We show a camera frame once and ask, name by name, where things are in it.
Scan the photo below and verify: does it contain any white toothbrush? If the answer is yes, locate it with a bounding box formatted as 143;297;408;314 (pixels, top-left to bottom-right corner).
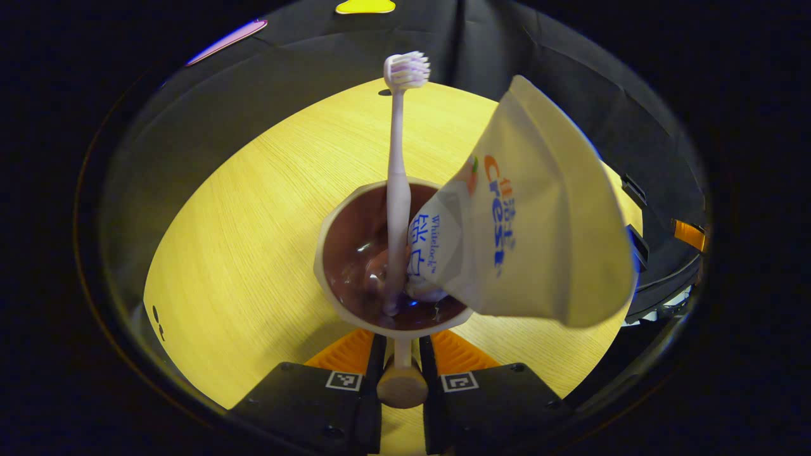
383;51;431;317

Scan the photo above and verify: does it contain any beige cup with wooden handle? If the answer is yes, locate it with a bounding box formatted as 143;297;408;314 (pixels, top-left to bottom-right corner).
313;179;475;410

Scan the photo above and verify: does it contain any white toothpaste tube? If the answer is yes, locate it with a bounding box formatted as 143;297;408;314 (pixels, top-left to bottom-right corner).
405;75;639;329

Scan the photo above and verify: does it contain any wooden desktop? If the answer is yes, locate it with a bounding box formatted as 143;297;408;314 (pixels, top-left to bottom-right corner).
143;77;644;456

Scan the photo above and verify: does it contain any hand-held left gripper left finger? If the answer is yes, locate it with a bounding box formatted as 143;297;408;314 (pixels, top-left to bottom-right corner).
228;328;388;455

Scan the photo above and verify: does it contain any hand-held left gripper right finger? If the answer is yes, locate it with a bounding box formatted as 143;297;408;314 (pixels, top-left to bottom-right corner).
418;329;575;455

